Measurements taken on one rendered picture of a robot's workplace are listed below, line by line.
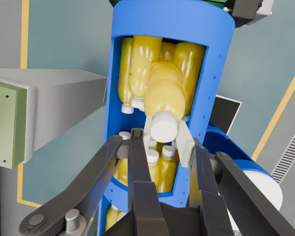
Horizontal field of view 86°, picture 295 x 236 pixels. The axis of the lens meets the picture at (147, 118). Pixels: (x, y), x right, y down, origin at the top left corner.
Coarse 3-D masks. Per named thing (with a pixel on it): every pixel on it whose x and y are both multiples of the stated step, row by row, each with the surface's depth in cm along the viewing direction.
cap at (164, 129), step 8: (152, 120) 22; (160, 120) 21; (168, 120) 21; (152, 128) 21; (160, 128) 21; (168, 128) 21; (176, 128) 21; (152, 136) 22; (160, 136) 22; (168, 136) 22; (176, 136) 22
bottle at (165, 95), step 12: (168, 60) 35; (156, 72) 31; (168, 72) 30; (156, 84) 26; (168, 84) 25; (180, 84) 28; (156, 96) 24; (168, 96) 23; (180, 96) 24; (144, 108) 26; (156, 108) 23; (168, 108) 23; (180, 108) 24
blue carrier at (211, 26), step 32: (128, 0) 28; (160, 0) 26; (192, 0) 26; (128, 32) 30; (160, 32) 27; (192, 32) 27; (224, 32) 30; (224, 64) 35; (128, 128) 58; (192, 128) 34
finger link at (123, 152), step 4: (140, 128) 19; (124, 140) 15; (128, 140) 15; (124, 144) 15; (128, 144) 15; (120, 148) 14; (124, 148) 14; (128, 148) 15; (120, 152) 14; (124, 152) 15; (128, 152) 15; (116, 156) 14; (120, 156) 15; (124, 156) 15; (128, 156) 15
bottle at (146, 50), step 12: (144, 36) 35; (132, 48) 38; (144, 48) 36; (156, 48) 36; (132, 60) 38; (144, 60) 36; (156, 60) 38; (132, 72) 38; (144, 72) 37; (132, 84) 39; (144, 84) 38; (144, 96) 40
